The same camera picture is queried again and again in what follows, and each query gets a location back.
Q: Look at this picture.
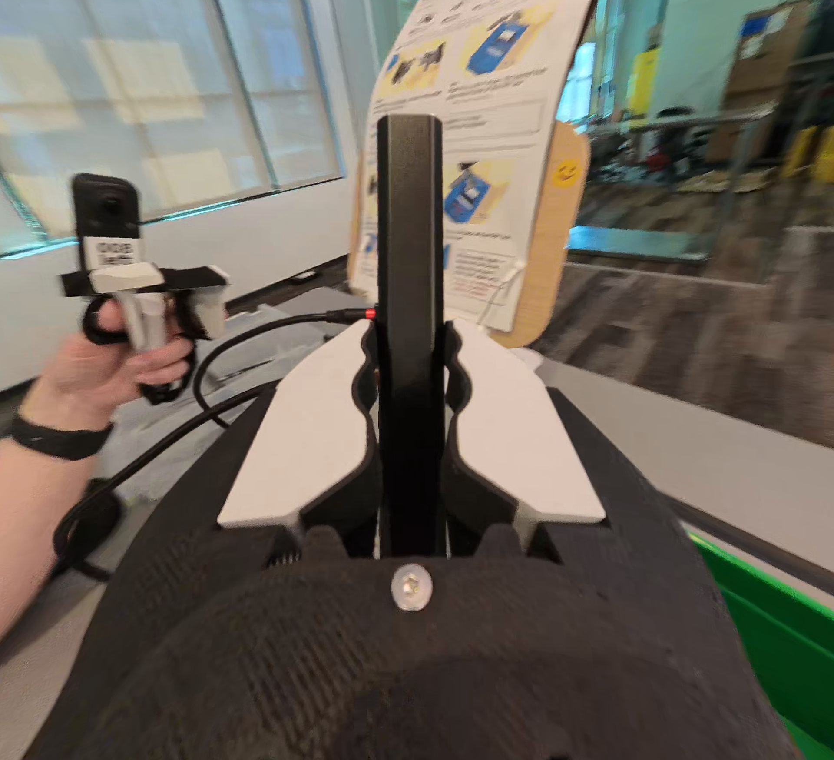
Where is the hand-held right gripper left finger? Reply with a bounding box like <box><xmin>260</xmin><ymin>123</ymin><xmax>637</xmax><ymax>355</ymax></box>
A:
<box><xmin>217</xmin><ymin>319</ymin><xmax>382</xmax><ymax>539</ymax></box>

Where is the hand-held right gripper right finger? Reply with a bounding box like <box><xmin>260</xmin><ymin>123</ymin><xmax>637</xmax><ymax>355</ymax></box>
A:
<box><xmin>443</xmin><ymin>319</ymin><xmax>608</xmax><ymax>539</ymax></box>

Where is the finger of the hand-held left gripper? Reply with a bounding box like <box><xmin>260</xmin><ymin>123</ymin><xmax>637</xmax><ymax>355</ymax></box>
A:
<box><xmin>89</xmin><ymin>262</ymin><xmax>165</xmax><ymax>293</ymax></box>
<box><xmin>194</xmin><ymin>279</ymin><xmax>231</xmax><ymax>341</ymax></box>

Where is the black usb cable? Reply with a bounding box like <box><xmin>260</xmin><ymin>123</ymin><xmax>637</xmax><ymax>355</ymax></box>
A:
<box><xmin>192</xmin><ymin>308</ymin><xmax>379</xmax><ymax>430</ymax></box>

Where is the dark hub cable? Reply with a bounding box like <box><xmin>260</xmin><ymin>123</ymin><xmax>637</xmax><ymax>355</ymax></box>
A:
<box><xmin>52</xmin><ymin>382</ymin><xmax>278</xmax><ymax>581</ymax></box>

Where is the person's left forearm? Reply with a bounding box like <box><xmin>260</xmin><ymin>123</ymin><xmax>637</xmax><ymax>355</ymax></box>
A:
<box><xmin>0</xmin><ymin>428</ymin><xmax>108</xmax><ymax>637</ymax></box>

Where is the person's left hand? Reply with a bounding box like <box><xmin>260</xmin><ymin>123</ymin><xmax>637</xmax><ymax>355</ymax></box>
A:
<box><xmin>29</xmin><ymin>302</ymin><xmax>196</xmax><ymax>430</ymax></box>

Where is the black wristband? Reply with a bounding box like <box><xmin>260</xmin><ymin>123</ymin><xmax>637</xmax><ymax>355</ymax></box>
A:
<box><xmin>3</xmin><ymin>405</ymin><xmax>115</xmax><ymax>462</ymax></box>

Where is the instruction sheet on wooden stand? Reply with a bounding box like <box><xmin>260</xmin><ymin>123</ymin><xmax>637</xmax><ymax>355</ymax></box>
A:
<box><xmin>345</xmin><ymin>118</ymin><xmax>592</xmax><ymax>350</ymax></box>

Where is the large window with blinds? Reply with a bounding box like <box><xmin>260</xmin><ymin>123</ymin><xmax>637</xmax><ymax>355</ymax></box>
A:
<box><xmin>0</xmin><ymin>0</ymin><xmax>346</xmax><ymax>259</ymax></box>

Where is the green box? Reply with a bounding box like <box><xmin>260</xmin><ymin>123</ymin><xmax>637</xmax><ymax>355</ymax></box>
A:
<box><xmin>687</xmin><ymin>528</ymin><xmax>834</xmax><ymax>760</ymax></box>

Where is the printed instruction sheet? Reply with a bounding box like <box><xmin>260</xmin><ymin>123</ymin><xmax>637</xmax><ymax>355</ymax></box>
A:
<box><xmin>357</xmin><ymin>0</ymin><xmax>634</xmax><ymax>334</ymax></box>

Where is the yellow floor sign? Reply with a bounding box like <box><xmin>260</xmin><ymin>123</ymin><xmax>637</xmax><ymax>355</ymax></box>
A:
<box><xmin>784</xmin><ymin>124</ymin><xmax>834</xmax><ymax>182</ymax></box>

